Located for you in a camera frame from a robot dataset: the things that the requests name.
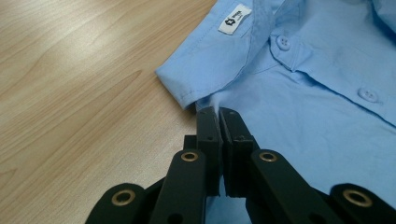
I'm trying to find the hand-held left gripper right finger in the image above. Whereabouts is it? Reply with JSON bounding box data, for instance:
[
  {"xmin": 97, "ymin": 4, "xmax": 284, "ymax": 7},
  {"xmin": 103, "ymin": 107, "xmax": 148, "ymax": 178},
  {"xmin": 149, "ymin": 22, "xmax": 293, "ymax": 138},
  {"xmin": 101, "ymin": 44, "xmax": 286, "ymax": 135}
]
[{"xmin": 219, "ymin": 107, "xmax": 260, "ymax": 199}]

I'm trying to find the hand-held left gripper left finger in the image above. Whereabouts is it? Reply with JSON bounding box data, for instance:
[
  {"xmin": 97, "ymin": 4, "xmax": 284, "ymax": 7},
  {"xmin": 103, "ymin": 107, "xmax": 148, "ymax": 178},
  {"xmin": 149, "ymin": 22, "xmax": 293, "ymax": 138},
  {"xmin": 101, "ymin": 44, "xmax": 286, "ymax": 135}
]
[{"xmin": 195, "ymin": 105, "xmax": 224, "ymax": 197}]

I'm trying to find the light blue button-up shirt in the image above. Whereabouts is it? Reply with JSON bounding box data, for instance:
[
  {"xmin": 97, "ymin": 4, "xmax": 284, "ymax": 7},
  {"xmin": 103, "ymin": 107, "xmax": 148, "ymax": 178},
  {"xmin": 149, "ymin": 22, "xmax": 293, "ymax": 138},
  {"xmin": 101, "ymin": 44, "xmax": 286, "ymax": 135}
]
[{"xmin": 154, "ymin": 0, "xmax": 396, "ymax": 224}]

